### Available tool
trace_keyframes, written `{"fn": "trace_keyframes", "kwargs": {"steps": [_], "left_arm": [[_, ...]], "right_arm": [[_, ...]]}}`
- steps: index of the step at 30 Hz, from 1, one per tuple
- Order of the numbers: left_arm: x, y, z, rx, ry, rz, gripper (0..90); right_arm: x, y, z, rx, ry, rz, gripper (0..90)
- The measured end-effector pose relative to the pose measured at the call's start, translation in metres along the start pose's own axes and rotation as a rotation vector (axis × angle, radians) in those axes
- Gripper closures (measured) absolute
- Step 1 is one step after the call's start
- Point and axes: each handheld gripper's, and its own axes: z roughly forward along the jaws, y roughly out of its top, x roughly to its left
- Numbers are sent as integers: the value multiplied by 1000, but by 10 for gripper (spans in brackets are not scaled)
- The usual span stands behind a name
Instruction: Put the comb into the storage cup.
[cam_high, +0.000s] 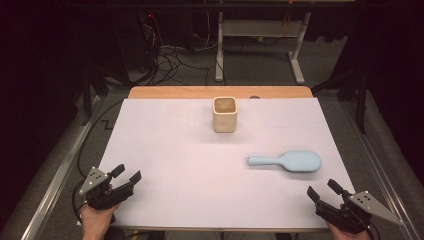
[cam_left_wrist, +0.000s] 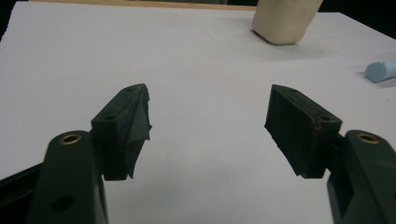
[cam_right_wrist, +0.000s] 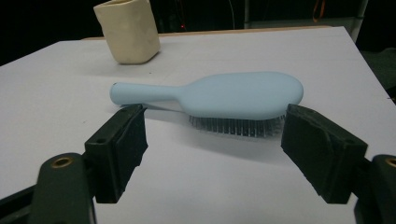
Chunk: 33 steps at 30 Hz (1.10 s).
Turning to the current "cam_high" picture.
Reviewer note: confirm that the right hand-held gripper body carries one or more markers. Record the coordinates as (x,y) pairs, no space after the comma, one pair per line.
(346,215)

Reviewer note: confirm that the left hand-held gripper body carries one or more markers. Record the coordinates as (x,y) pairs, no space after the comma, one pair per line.
(100,196)

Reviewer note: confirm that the light blue plastic spoon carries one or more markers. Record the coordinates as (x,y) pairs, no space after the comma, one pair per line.
(296,161)

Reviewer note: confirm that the beige square cup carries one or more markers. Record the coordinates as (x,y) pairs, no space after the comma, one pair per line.
(225,121)

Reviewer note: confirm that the person's right hand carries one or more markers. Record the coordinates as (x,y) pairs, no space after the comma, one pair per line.
(346,236)

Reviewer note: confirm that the person's left hand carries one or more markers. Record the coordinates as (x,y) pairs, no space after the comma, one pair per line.
(96,221)

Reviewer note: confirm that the white table sheet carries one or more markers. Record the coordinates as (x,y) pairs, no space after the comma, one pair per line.
(186,180)

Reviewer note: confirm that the black stand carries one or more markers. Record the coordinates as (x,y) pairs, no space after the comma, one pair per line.
(360,100)
(91,83)

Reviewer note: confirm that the small green ball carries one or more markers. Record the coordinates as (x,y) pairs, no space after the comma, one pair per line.
(260,39)

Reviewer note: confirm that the aluminium floor rail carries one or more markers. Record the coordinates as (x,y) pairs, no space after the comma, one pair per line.
(383,166)
(56,180)

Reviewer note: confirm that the white metal desk frame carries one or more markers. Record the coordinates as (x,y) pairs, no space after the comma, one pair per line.
(263,28)

